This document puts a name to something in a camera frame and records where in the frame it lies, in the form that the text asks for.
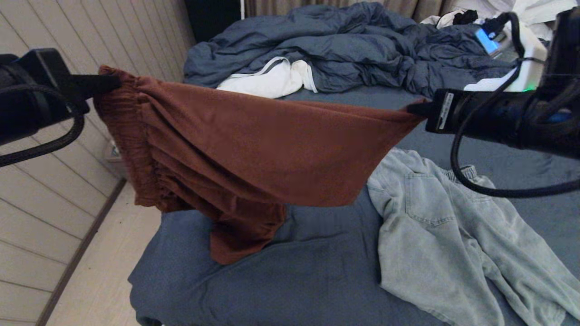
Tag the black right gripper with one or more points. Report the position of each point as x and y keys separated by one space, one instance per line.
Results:
x=489 y=117

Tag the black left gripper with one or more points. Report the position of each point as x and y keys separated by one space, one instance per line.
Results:
x=41 y=90

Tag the light blue denim shorts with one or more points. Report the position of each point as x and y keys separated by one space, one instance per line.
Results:
x=453 y=244

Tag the brown trash bin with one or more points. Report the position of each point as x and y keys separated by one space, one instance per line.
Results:
x=115 y=160

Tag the dark blue crumpled duvet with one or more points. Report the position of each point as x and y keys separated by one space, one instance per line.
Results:
x=362 y=45

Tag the small black garment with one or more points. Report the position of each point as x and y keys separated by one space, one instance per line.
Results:
x=464 y=17

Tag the dark cabinet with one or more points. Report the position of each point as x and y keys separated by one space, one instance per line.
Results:
x=210 y=18

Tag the white crumpled clothing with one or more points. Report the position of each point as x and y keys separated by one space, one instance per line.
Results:
x=539 y=13

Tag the beige curtain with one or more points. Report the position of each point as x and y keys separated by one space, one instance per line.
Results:
x=272 y=5

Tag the bed with blue sheet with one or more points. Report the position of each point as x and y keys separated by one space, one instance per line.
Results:
x=317 y=271

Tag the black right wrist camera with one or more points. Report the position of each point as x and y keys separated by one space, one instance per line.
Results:
x=521 y=50

